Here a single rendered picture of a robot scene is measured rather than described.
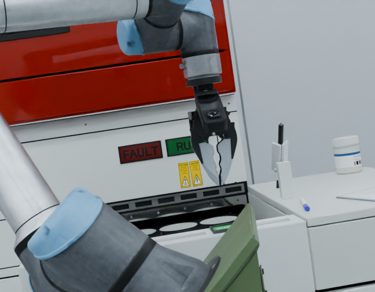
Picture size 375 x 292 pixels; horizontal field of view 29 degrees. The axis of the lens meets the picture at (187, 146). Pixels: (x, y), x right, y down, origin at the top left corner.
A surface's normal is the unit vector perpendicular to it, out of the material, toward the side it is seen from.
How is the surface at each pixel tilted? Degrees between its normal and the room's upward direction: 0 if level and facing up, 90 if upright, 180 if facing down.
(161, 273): 50
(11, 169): 67
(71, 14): 129
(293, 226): 90
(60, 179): 90
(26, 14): 118
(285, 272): 90
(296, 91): 90
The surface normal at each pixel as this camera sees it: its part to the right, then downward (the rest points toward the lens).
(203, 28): 0.41, 0.00
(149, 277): -0.05, -0.45
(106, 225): 0.44, -0.59
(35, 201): 0.27, -0.40
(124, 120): 0.11, 0.05
